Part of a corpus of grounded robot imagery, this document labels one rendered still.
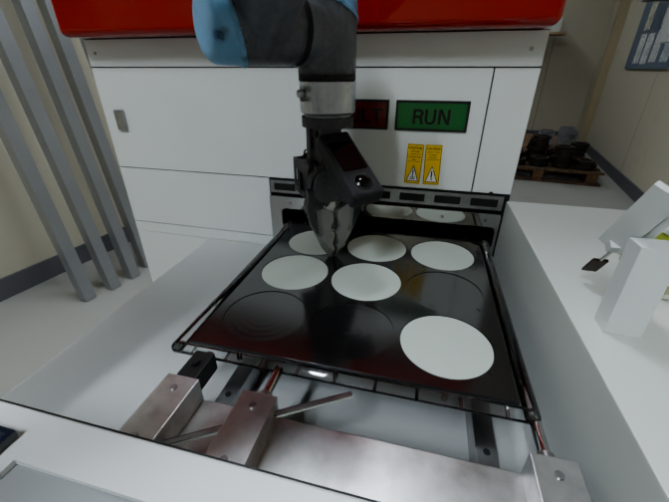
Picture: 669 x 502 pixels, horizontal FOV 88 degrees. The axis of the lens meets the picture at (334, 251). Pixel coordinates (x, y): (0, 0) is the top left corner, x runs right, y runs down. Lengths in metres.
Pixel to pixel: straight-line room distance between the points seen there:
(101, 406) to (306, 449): 0.27
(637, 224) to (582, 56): 7.65
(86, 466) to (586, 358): 0.37
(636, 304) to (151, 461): 0.38
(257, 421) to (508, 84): 0.57
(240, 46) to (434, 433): 0.45
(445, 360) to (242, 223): 0.54
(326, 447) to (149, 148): 0.70
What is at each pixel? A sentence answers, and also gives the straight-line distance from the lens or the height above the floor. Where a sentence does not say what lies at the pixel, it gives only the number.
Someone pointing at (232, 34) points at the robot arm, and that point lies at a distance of 0.41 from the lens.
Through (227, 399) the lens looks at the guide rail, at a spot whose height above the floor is 0.85.
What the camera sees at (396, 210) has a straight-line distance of 0.67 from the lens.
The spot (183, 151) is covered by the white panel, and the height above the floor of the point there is 1.02.
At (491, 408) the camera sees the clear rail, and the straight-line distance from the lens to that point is 0.37.
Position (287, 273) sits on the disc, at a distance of 0.53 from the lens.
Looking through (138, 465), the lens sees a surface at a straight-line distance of 0.27.
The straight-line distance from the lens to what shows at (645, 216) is 0.37.
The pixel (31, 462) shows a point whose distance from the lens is 0.31.
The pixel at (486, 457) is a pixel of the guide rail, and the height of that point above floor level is 0.85.
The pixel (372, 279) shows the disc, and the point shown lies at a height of 0.90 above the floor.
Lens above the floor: 1.17
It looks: 28 degrees down
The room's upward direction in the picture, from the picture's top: straight up
